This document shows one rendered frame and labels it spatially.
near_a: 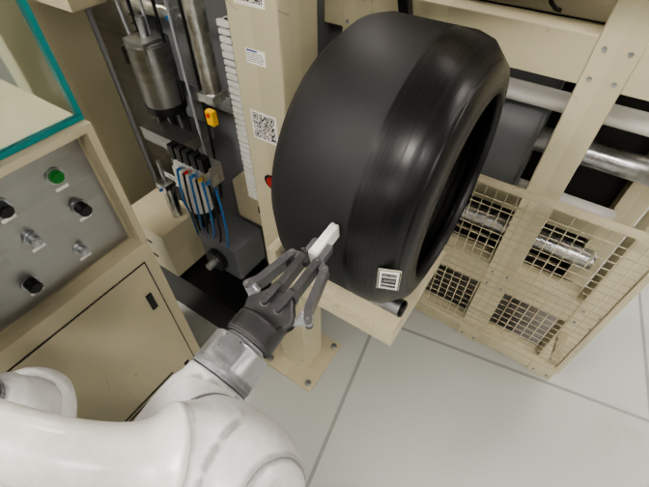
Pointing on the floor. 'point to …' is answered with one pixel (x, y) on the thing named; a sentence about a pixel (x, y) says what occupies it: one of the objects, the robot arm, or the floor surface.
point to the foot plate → (307, 379)
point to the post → (275, 79)
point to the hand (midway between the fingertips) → (324, 243)
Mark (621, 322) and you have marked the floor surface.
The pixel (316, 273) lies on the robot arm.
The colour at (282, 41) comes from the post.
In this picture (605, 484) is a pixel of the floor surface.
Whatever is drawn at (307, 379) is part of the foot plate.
